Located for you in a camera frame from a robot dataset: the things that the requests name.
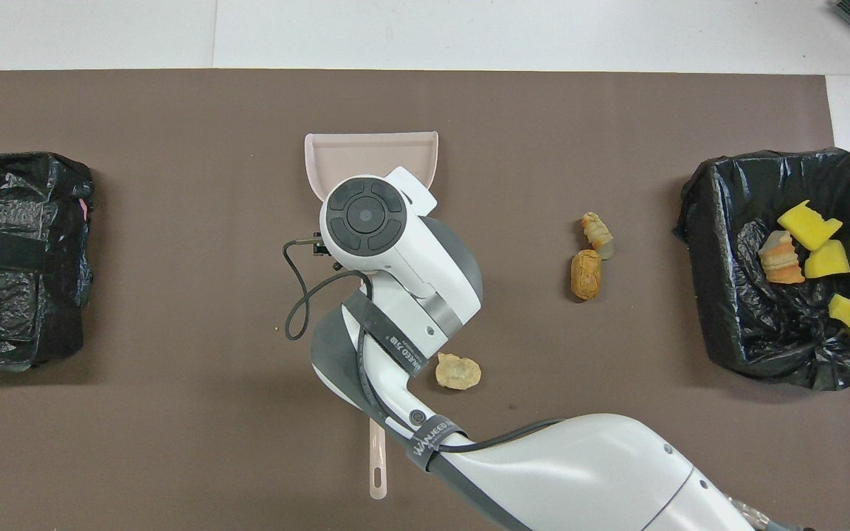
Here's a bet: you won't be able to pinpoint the pale ridged pastry toy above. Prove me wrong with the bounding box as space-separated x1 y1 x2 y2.
581 212 615 260

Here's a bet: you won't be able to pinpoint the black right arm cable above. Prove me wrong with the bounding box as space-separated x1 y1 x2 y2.
283 233 566 473

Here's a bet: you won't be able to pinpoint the yellow sponge piece green backing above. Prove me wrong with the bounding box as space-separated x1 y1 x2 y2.
804 239 850 280

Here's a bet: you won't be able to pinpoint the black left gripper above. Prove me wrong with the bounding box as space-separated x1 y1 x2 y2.
0 232 53 268

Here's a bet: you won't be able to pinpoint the beige hand brush black bristles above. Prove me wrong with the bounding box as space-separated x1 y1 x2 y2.
368 417 389 501

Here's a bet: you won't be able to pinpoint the pale yellow food toy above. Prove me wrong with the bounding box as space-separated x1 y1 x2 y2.
435 353 483 392

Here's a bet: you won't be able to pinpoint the beige plastic dustpan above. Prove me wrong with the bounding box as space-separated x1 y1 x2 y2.
304 131 439 204

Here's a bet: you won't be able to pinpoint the notched yellow sponge piece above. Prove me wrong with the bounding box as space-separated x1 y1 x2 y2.
777 200 843 251

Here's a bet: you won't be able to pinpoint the closed black-wrapped bin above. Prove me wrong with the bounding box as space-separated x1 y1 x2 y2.
0 152 94 369

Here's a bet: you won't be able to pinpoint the brown bread roll toy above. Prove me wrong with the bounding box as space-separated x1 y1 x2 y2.
570 249 604 301

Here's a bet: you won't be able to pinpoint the orange striped croissant toy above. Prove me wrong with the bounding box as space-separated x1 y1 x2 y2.
759 230 806 285

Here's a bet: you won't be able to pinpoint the open black-lined trash bin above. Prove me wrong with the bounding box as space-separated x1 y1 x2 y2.
673 147 850 392

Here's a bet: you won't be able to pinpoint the brown table mat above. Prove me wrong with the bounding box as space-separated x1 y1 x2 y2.
0 69 850 531

